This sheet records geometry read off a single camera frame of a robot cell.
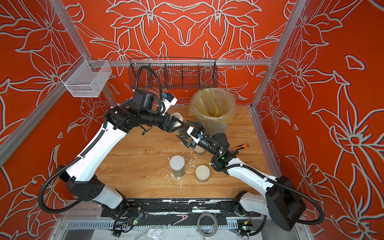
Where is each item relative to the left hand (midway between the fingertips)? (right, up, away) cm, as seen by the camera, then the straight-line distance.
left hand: (179, 120), depth 64 cm
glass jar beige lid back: (+10, -18, +22) cm, 30 cm away
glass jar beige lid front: (+11, -29, +14) cm, 34 cm away
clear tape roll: (+17, -47, +3) cm, 50 cm away
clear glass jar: (+1, -5, +3) cm, 6 cm away
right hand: (+2, -2, +4) cm, 5 cm away
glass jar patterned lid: (-2, -23, +12) cm, 26 cm away
